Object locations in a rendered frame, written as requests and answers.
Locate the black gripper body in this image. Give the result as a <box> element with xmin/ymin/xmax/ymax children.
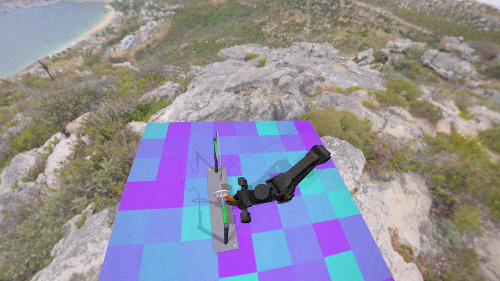
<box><xmin>237</xmin><ymin>177</ymin><xmax>261</xmax><ymax>224</ymax></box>

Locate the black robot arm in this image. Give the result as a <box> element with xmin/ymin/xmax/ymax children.
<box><xmin>238</xmin><ymin>145</ymin><xmax>331</xmax><ymax>208</ymax></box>

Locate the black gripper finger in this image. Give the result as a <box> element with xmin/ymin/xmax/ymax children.
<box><xmin>225</xmin><ymin>201</ymin><xmax>242</xmax><ymax>210</ymax></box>
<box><xmin>225</xmin><ymin>190</ymin><xmax>239</xmax><ymax>202</ymax></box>

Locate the orange bar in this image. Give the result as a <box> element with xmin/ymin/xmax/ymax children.
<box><xmin>214</xmin><ymin>190</ymin><xmax>237</xmax><ymax>202</ymax></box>

